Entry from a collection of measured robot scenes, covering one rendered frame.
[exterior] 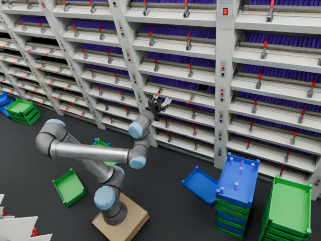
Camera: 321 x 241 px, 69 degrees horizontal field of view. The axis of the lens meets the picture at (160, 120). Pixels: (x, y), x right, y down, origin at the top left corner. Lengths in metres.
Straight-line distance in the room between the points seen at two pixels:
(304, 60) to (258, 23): 0.30
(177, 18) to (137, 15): 0.28
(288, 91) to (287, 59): 0.20
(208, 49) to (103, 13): 0.75
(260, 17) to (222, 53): 0.26
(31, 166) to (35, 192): 0.36
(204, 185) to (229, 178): 0.55
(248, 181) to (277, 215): 0.23
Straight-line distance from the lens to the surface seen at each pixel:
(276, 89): 1.51
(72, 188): 2.42
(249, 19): 1.34
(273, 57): 1.41
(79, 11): 1.94
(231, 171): 1.62
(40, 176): 2.69
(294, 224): 1.62
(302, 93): 1.51
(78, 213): 2.26
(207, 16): 1.40
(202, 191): 2.08
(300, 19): 1.32
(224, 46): 1.40
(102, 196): 1.75
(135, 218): 1.90
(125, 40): 1.73
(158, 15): 1.52
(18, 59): 3.13
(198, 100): 1.71
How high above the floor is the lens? 1.82
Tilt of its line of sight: 43 degrees down
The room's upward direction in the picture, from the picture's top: 12 degrees counter-clockwise
